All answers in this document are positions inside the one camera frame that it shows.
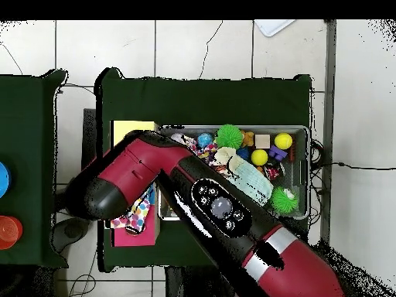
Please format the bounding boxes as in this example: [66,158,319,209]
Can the colourful dotted cloth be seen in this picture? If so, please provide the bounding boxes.
[109,192,152,235]
[182,135,200,155]

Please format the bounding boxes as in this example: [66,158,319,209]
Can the cream knitted cloth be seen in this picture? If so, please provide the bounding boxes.
[212,146,245,174]

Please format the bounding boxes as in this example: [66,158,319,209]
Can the wooden box with three holes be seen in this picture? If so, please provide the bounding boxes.
[110,120,161,248]

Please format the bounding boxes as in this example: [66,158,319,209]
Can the silver mesh bin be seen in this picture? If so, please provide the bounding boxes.
[156,125,311,222]

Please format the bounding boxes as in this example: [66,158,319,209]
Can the blue globe ball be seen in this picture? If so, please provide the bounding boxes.
[196,132,214,149]

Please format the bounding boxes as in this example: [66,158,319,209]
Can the green spiky rubber ball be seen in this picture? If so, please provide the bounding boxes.
[214,123,244,150]

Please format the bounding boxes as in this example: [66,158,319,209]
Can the mint green knitted cloth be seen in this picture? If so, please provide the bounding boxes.
[230,160,275,207]

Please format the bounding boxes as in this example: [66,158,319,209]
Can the yellow ball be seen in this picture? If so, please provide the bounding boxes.
[274,132,294,151]
[251,148,269,166]

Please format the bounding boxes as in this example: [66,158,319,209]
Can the dark green table cloth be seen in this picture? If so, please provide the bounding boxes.
[95,67,313,273]

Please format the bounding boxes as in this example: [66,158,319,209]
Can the plain wooden block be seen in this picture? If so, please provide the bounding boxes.
[254,134,271,149]

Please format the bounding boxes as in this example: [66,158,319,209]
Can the purple toy block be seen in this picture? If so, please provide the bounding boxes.
[268,144,288,162]

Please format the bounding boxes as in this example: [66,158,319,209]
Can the green spiky ball with eyes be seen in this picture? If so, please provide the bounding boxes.
[270,186,299,215]

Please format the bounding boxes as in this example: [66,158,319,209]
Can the black floor stand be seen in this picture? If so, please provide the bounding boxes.
[50,108,97,253]

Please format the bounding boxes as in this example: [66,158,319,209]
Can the white tray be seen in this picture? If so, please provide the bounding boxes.
[253,19,296,38]

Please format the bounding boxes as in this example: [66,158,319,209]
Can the small green covered table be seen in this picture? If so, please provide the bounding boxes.
[0,68,70,269]

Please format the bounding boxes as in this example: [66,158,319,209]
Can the blue cup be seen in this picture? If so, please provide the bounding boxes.
[0,161,12,199]

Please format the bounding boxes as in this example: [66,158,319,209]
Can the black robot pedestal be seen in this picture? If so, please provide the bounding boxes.
[165,265,224,297]

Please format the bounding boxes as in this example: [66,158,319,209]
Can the thin black floor cable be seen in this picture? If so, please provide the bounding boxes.
[310,160,396,172]

